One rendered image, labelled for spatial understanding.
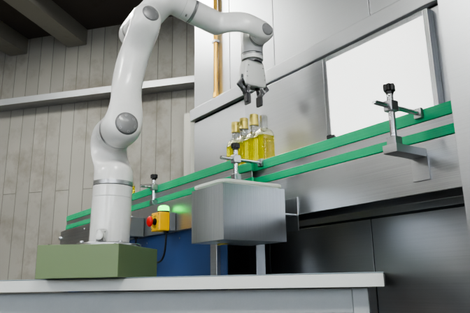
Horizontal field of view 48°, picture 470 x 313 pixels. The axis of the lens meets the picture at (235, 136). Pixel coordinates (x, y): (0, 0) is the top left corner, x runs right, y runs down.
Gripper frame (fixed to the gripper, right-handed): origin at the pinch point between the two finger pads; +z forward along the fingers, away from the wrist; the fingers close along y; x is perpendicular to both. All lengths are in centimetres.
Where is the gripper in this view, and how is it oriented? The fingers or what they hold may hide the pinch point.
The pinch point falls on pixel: (253, 100)
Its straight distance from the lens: 199.9
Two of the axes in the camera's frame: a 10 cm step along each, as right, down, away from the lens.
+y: -8.2, -1.4, -5.6
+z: 0.2, 9.6, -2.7
